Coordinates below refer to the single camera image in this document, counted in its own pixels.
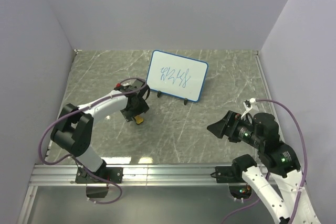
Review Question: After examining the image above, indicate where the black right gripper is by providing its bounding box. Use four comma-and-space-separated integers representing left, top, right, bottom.
206, 109, 263, 147

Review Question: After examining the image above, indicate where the yellow black whiteboard eraser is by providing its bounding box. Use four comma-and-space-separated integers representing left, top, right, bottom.
134, 115, 144, 124

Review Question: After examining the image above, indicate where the blue framed whiteboard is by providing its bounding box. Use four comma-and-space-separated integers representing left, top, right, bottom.
146, 50, 208, 102

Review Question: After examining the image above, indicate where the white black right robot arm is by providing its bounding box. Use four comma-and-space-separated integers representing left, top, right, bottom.
207, 111, 320, 223

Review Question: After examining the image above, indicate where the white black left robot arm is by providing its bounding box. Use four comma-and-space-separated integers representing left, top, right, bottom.
50, 90, 149, 183

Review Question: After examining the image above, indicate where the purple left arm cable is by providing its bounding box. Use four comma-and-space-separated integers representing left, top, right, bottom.
38, 77, 148, 205

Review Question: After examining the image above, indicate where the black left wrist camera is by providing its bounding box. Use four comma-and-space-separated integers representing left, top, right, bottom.
114, 79, 149, 97

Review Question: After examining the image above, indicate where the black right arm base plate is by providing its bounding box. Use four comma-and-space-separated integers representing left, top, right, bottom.
210, 166, 244, 184

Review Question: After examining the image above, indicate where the aluminium right side rail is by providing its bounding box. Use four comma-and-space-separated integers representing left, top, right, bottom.
253, 50, 276, 120

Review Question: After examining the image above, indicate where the aluminium rail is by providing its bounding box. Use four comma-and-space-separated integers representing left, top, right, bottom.
28, 163, 279, 187
253, 50, 276, 120

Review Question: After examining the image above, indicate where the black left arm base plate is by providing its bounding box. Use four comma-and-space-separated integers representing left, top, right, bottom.
75, 167, 123, 184

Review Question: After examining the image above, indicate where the aluminium front rail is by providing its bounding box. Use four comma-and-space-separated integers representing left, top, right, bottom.
28, 163, 279, 187

